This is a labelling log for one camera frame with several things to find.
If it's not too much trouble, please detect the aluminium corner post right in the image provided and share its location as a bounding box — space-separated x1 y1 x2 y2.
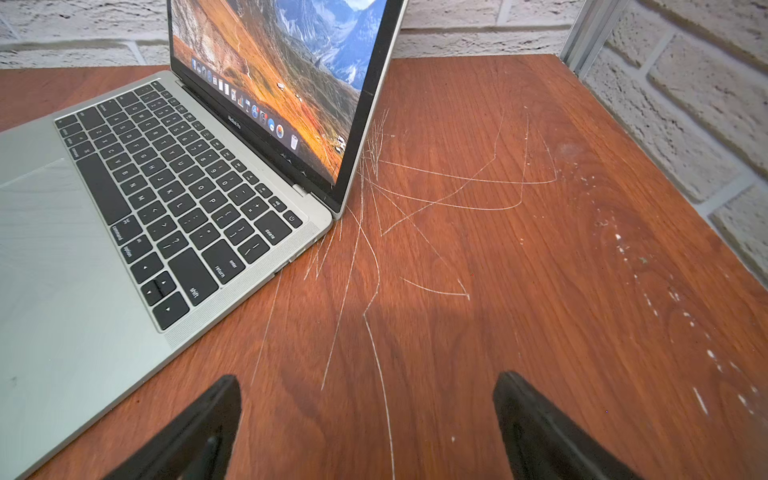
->
559 0 629 79

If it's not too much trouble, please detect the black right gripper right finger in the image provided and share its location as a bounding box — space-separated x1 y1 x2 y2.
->
493 371 640 479

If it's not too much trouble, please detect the silver laptop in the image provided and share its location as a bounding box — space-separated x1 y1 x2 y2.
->
1 1 406 479

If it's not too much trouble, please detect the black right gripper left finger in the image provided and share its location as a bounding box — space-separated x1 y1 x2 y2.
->
106 375 242 479

